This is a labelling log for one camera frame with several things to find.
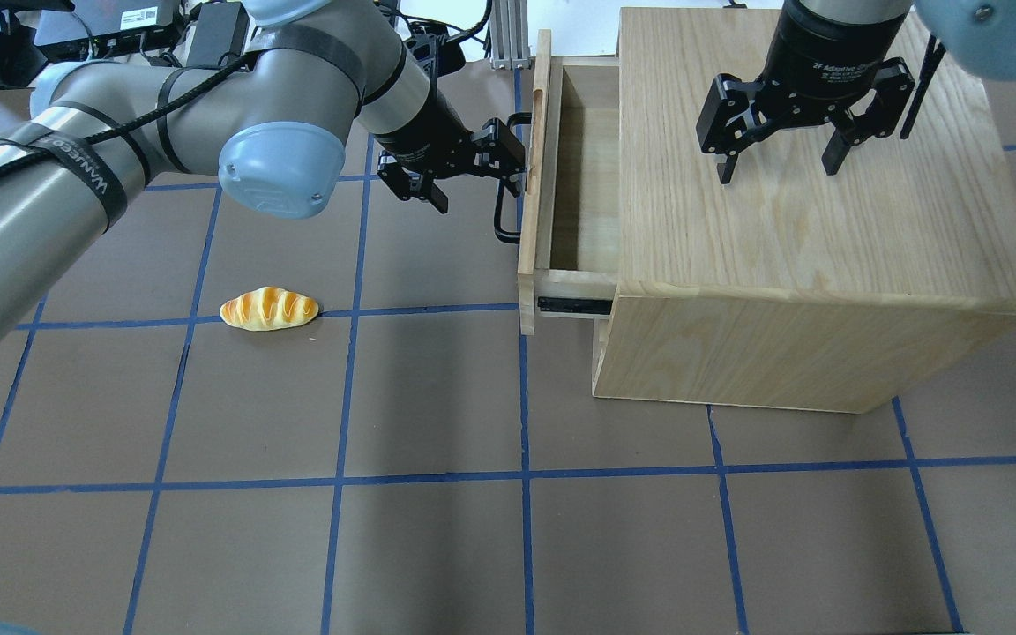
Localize aluminium frame post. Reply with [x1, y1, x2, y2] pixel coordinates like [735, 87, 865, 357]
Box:
[485, 0, 532, 70]

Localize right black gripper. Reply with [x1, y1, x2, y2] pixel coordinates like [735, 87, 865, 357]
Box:
[695, 26, 915, 185]

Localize black power adapter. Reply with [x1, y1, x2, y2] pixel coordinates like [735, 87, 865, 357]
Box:
[184, 1, 249, 69]

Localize black drawer slide rail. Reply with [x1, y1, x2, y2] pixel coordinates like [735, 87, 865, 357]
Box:
[537, 296, 613, 320]

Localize black electronics box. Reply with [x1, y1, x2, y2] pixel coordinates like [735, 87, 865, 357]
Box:
[34, 1, 187, 62]

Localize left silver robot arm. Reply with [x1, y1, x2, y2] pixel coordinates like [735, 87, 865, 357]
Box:
[0, 1, 526, 341]

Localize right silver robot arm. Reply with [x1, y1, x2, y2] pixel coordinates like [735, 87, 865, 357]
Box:
[695, 1, 1016, 184]

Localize toy bread roll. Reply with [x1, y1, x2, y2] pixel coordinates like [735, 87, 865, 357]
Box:
[219, 285, 321, 332]

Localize wooden drawer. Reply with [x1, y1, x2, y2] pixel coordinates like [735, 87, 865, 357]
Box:
[517, 29, 621, 336]

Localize light wooden drawer cabinet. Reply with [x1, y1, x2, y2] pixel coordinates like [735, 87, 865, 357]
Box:
[593, 7, 1016, 412]

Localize black metal drawer handle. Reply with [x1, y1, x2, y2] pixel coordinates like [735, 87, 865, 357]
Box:
[493, 112, 534, 244]

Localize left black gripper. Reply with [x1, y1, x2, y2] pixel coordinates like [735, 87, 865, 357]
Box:
[377, 93, 526, 214]

